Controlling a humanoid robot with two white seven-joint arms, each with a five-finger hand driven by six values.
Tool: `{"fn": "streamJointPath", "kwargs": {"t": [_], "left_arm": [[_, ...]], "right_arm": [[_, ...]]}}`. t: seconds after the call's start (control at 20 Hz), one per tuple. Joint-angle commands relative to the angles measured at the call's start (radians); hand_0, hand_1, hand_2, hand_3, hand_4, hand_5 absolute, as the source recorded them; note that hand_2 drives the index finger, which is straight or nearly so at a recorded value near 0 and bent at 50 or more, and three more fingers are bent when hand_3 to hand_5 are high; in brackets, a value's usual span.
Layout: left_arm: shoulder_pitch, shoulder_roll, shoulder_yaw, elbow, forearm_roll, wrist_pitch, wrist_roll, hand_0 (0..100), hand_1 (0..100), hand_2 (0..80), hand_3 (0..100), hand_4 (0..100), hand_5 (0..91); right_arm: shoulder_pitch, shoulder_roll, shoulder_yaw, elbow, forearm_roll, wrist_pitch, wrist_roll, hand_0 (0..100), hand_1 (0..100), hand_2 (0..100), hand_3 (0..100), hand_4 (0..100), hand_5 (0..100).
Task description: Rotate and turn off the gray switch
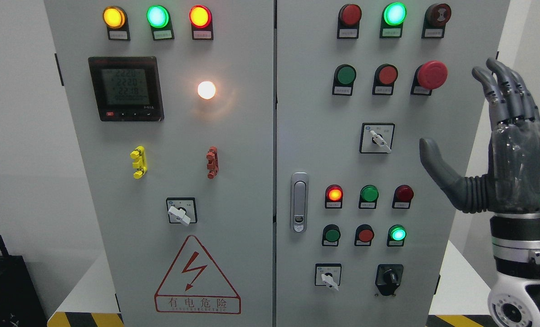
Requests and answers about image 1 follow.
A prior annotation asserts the black selector knob switch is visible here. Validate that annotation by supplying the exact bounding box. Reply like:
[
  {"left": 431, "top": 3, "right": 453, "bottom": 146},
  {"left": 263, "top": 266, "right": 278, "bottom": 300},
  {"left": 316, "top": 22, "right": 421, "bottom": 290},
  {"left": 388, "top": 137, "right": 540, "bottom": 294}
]
[{"left": 374, "top": 264, "right": 403, "bottom": 296}]

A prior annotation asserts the yellow terminal connector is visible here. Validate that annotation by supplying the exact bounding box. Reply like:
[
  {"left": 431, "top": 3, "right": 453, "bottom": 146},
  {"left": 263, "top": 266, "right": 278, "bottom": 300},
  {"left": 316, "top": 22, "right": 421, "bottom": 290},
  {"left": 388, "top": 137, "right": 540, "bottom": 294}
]
[{"left": 129, "top": 146, "right": 147, "bottom": 179}]

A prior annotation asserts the green push button upper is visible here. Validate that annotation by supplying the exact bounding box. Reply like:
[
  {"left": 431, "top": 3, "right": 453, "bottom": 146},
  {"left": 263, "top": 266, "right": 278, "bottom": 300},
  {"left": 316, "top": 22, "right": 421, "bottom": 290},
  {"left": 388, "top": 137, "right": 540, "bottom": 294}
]
[{"left": 332, "top": 64, "right": 357, "bottom": 96}]

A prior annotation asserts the red orange indicator light top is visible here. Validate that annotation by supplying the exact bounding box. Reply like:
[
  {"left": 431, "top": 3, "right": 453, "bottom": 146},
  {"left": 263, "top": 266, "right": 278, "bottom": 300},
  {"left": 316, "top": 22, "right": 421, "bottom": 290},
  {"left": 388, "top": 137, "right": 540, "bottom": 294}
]
[{"left": 189, "top": 5, "right": 214, "bottom": 40}]

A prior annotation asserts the lit green indicator lower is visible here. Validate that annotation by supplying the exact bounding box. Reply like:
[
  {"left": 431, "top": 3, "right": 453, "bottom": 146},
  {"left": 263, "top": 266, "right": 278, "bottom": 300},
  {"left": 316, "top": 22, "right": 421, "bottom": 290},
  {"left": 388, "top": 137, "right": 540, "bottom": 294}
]
[{"left": 387, "top": 225, "right": 407, "bottom": 247}]

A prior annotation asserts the bright green indicator top right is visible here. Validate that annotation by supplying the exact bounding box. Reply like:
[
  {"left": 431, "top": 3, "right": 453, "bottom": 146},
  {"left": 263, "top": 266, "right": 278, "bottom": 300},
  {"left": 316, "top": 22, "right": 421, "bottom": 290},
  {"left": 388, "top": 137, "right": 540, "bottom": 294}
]
[{"left": 379, "top": 2, "right": 407, "bottom": 39}]

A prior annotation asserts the red emergency stop button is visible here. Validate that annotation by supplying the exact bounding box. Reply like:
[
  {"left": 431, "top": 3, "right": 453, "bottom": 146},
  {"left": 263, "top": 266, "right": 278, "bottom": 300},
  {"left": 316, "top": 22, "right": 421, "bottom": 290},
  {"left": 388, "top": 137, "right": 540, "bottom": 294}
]
[{"left": 411, "top": 60, "right": 448, "bottom": 96}]

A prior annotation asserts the green push button lower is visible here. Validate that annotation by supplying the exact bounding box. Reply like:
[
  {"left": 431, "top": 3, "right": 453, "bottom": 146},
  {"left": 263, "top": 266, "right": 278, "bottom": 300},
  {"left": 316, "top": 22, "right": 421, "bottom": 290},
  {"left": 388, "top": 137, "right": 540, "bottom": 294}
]
[{"left": 321, "top": 224, "right": 341, "bottom": 247}]

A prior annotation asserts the green push button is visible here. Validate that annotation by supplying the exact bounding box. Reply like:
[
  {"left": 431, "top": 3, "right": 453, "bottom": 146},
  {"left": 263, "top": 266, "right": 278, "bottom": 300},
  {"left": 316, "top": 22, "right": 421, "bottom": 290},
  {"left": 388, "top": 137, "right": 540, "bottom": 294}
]
[
  {"left": 321, "top": 224, "right": 341, "bottom": 247},
  {"left": 332, "top": 64, "right": 357, "bottom": 96}
]

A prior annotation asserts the lit red indicator middle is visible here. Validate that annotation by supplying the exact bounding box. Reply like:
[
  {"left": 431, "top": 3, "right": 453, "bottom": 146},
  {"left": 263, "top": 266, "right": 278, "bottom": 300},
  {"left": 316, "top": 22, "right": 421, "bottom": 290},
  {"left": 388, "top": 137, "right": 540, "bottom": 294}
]
[{"left": 324, "top": 184, "right": 344, "bottom": 209}]

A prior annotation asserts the red push button upper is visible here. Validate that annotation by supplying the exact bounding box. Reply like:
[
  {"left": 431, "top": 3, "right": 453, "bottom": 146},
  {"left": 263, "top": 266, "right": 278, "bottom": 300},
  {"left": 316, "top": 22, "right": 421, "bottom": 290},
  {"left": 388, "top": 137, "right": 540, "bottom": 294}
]
[{"left": 372, "top": 64, "right": 398, "bottom": 95}]

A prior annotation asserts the red electrical hazard warning sign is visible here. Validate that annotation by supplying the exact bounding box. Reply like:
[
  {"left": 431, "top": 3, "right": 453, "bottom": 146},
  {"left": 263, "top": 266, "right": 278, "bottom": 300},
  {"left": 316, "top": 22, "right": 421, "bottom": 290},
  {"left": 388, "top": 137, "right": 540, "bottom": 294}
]
[{"left": 154, "top": 235, "right": 241, "bottom": 314}]

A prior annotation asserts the gray robotic hand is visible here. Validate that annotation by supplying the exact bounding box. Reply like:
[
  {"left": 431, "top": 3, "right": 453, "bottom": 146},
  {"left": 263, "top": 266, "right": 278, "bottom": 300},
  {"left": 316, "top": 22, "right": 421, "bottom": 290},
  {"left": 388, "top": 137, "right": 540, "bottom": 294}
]
[{"left": 419, "top": 58, "right": 540, "bottom": 214}]

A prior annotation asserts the dark red buzzer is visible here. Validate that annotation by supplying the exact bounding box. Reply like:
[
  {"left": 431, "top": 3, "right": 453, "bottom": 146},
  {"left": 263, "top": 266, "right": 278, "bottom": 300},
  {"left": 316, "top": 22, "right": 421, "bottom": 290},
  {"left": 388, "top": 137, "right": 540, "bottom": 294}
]
[{"left": 421, "top": 3, "right": 452, "bottom": 39}]

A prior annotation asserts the silver door lock handle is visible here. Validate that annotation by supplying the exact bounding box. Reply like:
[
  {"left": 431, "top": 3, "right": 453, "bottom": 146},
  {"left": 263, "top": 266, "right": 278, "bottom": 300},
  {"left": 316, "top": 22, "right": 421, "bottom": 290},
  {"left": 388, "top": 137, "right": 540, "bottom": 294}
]
[{"left": 290, "top": 172, "right": 308, "bottom": 233}]

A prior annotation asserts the red push button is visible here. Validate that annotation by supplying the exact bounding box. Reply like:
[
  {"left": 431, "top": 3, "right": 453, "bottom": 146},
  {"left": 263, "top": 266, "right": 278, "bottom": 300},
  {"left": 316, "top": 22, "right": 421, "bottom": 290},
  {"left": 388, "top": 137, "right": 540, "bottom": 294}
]
[
  {"left": 372, "top": 64, "right": 398, "bottom": 95},
  {"left": 354, "top": 224, "right": 374, "bottom": 247}
]

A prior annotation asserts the white glowing indicator light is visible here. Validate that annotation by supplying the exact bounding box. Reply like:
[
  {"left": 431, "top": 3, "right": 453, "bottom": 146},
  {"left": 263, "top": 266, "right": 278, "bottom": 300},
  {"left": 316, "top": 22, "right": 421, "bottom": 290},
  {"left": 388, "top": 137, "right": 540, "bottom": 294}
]
[{"left": 197, "top": 80, "right": 217, "bottom": 100}]

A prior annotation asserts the red push button lower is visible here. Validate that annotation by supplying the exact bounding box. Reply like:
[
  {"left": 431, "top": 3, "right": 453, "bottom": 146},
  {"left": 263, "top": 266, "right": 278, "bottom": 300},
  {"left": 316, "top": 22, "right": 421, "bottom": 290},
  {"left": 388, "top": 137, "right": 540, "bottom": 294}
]
[{"left": 354, "top": 224, "right": 374, "bottom": 247}]

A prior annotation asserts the left door gray rotary switch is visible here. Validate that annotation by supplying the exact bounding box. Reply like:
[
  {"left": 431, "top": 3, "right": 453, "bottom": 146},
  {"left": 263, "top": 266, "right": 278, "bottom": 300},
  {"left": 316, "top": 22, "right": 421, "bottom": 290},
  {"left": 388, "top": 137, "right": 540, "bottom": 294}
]
[{"left": 166, "top": 197, "right": 197, "bottom": 226}]

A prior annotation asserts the black box with antenna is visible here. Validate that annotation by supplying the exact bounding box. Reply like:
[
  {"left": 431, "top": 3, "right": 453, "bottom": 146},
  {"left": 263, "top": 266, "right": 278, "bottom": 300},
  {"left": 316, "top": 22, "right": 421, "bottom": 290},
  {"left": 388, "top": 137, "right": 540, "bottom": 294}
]
[{"left": 0, "top": 235, "right": 47, "bottom": 327}]

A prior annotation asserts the gray electrical cabinet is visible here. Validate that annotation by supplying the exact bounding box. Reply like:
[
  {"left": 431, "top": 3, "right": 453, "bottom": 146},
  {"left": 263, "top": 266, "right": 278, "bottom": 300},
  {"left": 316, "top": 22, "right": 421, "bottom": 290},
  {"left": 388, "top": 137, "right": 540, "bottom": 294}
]
[{"left": 44, "top": 0, "right": 510, "bottom": 327}]

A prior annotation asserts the green indicator light top left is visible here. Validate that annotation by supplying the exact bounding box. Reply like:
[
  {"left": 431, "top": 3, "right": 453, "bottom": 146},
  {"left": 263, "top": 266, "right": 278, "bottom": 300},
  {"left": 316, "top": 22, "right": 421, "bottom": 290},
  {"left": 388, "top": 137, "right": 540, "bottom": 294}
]
[{"left": 146, "top": 5, "right": 175, "bottom": 40}]

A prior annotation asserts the digital power meter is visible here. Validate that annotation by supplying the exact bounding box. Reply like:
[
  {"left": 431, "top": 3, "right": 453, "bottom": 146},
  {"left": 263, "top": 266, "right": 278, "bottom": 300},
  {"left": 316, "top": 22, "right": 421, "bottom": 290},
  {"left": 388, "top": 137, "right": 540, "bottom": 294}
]
[{"left": 88, "top": 56, "right": 164, "bottom": 122}]

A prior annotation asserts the yellow indicator light top left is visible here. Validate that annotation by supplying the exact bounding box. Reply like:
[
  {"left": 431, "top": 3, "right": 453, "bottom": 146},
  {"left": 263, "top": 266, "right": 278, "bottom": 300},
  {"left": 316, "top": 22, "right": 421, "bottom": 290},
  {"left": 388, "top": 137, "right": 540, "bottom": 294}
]
[{"left": 103, "top": 6, "right": 130, "bottom": 41}]

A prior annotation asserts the dark red indicator top right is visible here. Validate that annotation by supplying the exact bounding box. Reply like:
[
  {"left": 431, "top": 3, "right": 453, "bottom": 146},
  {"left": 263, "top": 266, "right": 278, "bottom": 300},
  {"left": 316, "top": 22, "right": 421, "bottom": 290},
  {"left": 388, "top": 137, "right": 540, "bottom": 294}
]
[{"left": 337, "top": 4, "right": 363, "bottom": 39}]

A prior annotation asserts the red terminal connector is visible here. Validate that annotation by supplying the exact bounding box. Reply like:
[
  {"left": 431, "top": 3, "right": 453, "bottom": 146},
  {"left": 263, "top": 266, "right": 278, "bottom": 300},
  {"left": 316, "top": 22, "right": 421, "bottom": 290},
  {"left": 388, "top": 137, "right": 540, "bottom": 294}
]
[{"left": 206, "top": 146, "right": 220, "bottom": 179}]

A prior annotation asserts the green indicator middle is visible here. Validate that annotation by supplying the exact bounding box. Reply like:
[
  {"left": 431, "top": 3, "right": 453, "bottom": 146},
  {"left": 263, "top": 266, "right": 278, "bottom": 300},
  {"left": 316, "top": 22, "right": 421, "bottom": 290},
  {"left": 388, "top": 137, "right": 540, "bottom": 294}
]
[{"left": 358, "top": 184, "right": 379, "bottom": 209}]

